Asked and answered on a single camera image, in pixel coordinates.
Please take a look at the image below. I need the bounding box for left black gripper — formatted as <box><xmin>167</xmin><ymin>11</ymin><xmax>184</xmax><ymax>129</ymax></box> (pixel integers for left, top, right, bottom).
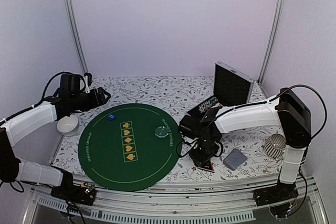
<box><xmin>70</xmin><ymin>87</ymin><xmax>112</xmax><ymax>112</ymax></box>

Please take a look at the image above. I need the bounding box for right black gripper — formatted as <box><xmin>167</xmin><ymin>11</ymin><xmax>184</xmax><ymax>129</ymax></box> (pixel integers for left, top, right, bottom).
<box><xmin>189</xmin><ymin>136</ymin><xmax>219</xmax><ymax>166</ymax></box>

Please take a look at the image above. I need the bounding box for blue small blind button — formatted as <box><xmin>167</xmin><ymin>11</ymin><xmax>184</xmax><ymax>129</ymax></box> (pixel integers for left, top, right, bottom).
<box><xmin>107</xmin><ymin>113</ymin><xmax>116</xmax><ymax>121</ymax></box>

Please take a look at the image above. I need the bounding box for row of poker chips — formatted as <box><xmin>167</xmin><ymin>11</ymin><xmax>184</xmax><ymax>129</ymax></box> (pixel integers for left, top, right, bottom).
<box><xmin>198</xmin><ymin>97</ymin><xmax>218</xmax><ymax>113</ymax></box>

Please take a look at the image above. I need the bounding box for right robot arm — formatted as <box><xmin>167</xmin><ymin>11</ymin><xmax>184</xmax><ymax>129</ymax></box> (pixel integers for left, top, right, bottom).
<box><xmin>178</xmin><ymin>85</ymin><xmax>317</xmax><ymax>201</ymax></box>

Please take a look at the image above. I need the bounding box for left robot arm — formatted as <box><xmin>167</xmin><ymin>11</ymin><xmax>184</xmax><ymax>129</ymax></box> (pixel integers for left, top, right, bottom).
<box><xmin>1</xmin><ymin>71</ymin><xmax>111</xmax><ymax>200</ymax></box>

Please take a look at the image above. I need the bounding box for red black triangular button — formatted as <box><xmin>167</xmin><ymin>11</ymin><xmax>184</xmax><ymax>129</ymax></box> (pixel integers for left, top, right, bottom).
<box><xmin>194</xmin><ymin>160</ymin><xmax>215</xmax><ymax>173</ymax></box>

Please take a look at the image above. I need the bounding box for grey playing card deck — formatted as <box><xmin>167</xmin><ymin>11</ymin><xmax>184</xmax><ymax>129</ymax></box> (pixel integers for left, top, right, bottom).
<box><xmin>223</xmin><ymin>148</ymin><xmax>247</xmax><ymax>171</ymax></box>

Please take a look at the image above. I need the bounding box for white bowl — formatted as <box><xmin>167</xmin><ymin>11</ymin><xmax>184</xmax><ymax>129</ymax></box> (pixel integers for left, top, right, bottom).
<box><xmin>57</xmin><ymin>115</ymin><xmax>79</xmax><ymax>136</ymax></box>

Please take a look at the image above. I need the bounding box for clear dealer button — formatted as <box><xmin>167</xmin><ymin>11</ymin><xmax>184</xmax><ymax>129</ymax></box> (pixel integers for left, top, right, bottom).
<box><xmin>154</xmin><ymin>126</ymin><xmax>169</xmax><ymax>138</ymax></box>

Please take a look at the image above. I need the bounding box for round green poker mat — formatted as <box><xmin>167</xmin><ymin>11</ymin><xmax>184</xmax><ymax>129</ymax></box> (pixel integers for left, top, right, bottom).
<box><xmin>78</xmin><ymin>103</ymin><xmax>182</xmax><ymax>191</ymax></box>

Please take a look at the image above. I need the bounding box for aluminium poker chip case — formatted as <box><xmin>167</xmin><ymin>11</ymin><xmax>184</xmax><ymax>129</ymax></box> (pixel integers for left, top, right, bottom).
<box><xmin>187</xmin><ymin>61</ymin><xmax>255</xmax><ymax>119</ymax></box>

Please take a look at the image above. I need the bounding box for striped ceramic mug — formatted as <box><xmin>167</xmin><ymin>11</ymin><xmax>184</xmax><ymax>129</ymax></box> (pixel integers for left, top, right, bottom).
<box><xmin>263</xmin><ymin>134</ymin><xmax>286</xmax><ymax>158</ymax></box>

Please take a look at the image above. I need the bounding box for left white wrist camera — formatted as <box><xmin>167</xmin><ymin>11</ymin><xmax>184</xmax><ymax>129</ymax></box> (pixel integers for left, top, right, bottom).
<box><xmin>83</xmin><ymin>72</ymin><xmax>92</xmax><ymax>93</ymax></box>

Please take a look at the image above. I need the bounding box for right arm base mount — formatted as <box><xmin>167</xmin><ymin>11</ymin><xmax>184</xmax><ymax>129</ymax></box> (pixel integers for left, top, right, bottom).
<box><xmin>253</xmin><ymin>181</ymin><xmax>299</xmax><ymax>206</ymax></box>

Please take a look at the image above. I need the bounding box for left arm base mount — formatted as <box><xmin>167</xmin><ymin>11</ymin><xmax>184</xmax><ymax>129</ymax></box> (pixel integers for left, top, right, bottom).
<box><xmin>50</xmin><ymin>182</ymin><xmax>96</xmax><ymax>206</ymax></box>

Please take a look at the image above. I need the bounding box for left aluminium frame post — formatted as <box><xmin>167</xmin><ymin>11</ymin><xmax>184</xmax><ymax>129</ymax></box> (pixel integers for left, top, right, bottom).
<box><xmin>64</xmin><ymin>0</ymin><xmax>89</xmax><ymax>73</ymax></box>

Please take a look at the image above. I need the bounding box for aluminium frame post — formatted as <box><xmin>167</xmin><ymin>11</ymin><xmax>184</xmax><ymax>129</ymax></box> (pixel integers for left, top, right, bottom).
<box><xmin>64</xmin><ymin>0</ymin><xmax>89</xmax><ymax>73</ymax></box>
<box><xmin>258</xmin><ymin>0</ymin><xmax>285</xmax><ymax>85</ymax></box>

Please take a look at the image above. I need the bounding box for right aluminium frame post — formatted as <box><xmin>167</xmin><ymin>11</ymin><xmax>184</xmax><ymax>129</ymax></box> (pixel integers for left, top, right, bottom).
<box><xmin>258</xmin><ymin>0</ymin><xmax>285</xmax><ymax>85</ymax></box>

